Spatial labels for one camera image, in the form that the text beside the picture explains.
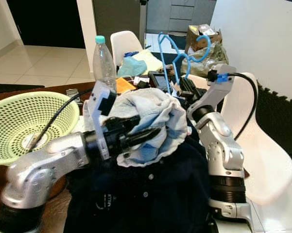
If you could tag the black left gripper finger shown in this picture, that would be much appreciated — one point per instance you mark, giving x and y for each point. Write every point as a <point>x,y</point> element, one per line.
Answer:
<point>146,133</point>
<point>136,145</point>

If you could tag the light green mesh basket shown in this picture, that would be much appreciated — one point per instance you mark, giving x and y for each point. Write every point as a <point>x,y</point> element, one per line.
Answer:
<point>19,114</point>

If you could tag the pale yellow cloth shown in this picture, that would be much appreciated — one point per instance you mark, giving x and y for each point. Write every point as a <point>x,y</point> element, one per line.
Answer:
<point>148,60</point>

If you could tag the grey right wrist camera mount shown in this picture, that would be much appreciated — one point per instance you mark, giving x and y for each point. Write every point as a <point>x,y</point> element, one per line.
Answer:
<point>216,90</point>

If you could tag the small printed packet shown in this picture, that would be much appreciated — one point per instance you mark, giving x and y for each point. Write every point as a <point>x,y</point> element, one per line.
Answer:
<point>32,142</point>

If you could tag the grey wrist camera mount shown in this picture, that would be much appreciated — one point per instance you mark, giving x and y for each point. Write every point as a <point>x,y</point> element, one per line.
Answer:
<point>92,111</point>
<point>216,90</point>

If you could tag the blue plastic hanger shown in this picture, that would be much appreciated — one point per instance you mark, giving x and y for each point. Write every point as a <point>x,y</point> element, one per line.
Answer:
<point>206,48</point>

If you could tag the dark grey tall cabinet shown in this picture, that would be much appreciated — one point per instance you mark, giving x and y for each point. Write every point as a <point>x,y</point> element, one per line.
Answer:
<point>116,17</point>

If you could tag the black foam mat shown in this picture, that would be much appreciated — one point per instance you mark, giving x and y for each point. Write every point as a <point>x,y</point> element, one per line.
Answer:
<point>286,121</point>

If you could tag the light blue denim garment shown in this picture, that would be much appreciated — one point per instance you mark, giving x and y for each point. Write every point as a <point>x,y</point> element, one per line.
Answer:
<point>165,114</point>

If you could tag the clear bottle with teal cap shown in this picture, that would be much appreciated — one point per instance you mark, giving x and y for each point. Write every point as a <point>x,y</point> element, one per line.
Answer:
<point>104,63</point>

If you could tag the teal cloth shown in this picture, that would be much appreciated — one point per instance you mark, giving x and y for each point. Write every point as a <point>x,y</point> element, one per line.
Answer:
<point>131,67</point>

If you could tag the navy polo shirt with buttons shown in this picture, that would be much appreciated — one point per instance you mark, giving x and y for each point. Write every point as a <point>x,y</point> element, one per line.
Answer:
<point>146,199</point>

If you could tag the olive plastic bag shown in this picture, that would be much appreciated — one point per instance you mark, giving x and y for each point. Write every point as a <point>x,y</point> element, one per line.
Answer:
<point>218,63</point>

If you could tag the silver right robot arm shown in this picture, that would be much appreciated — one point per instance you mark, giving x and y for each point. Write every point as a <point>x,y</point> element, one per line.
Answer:
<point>223,155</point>

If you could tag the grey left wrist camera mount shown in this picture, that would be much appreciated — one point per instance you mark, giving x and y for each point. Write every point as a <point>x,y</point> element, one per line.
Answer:
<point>92,111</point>

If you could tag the black device with screen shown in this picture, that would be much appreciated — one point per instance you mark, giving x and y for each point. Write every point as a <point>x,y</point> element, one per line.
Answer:
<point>161,80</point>

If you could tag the grey drawer cabinet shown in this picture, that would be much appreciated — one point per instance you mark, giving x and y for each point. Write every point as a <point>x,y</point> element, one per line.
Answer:
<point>180,17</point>

